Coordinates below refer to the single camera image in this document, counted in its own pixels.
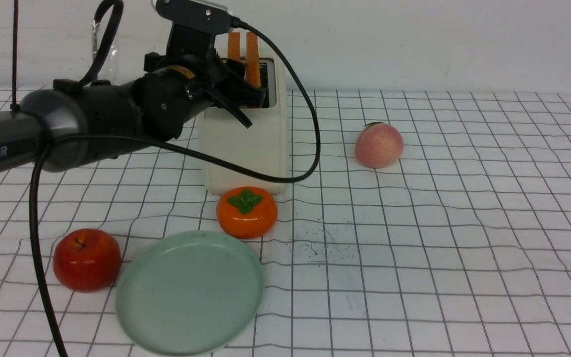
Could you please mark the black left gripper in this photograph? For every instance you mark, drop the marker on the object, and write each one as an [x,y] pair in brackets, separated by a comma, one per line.
[191,75]

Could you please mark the pink peach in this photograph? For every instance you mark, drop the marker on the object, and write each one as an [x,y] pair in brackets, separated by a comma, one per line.
[378,145]

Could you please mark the cream white toaster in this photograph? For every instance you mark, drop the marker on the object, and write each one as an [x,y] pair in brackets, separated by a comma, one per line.
[265,147]

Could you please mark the red apple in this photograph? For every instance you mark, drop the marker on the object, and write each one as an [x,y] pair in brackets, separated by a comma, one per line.
[87,260]

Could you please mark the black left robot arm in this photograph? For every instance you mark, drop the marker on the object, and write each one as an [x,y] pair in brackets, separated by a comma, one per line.
[80,124]

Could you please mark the toast slice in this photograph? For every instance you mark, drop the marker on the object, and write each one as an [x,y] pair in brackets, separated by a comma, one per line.
[233,47]
[252,60]

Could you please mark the light green plate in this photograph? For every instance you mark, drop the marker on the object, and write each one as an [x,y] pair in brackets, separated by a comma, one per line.
[189,294]

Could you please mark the orange persimmon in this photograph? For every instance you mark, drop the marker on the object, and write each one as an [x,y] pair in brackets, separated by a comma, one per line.
[247,212]

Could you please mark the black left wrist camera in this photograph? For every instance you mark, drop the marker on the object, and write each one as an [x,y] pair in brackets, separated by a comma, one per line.
[201,15]

